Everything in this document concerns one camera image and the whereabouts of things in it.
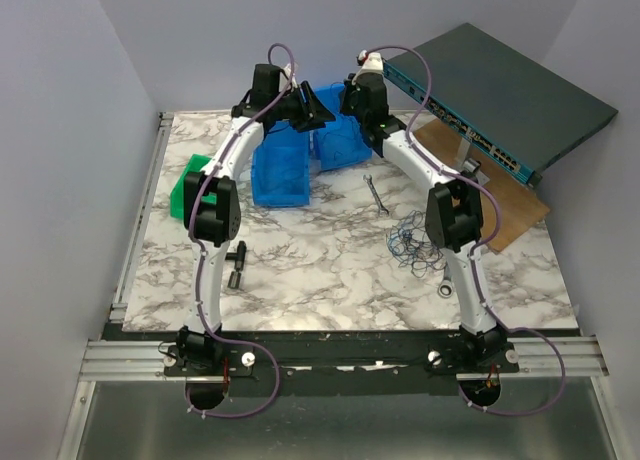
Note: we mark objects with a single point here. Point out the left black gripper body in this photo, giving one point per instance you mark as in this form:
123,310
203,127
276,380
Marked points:
292,109

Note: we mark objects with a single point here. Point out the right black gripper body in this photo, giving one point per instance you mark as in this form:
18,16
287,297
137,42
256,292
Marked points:
348,99

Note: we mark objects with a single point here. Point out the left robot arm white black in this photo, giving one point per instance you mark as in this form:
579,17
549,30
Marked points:
212,212

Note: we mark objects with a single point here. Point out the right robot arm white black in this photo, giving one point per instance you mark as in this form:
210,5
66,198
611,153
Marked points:
453,220

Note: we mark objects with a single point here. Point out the blue plastic bin right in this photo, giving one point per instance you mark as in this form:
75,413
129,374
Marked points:
340,143

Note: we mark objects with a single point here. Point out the blue plastic bin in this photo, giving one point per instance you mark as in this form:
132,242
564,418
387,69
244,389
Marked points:
280,170
340,143

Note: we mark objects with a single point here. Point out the blue plastic bin left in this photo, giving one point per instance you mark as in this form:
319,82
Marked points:
280,170

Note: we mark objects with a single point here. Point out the small silver wrench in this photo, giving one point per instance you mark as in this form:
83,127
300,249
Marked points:
381,208

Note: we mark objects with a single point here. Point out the green plastic bin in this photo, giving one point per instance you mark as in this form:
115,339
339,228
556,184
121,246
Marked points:
195,164

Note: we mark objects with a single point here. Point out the wooden board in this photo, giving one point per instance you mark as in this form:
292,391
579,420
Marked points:
521,209

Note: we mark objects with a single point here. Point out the large ratchet wrench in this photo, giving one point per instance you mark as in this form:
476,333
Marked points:
446,288

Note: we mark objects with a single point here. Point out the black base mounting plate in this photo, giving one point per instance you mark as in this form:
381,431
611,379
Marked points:
318,363

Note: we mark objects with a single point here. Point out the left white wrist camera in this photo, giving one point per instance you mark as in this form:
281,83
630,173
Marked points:
289,81

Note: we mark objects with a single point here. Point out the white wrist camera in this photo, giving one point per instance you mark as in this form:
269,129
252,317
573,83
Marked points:
289,81
369,62

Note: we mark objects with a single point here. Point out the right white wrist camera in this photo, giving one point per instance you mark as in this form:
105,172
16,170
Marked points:
369,62

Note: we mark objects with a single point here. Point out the aluminium frame rail left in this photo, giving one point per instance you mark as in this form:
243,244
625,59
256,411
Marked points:
121,296

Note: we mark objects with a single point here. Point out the metal switch stand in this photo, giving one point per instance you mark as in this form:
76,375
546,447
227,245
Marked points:
464,161

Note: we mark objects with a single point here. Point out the dark network switch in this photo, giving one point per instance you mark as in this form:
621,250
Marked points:
519,113

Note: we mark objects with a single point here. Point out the black T-handle tool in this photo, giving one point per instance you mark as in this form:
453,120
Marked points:
238,257

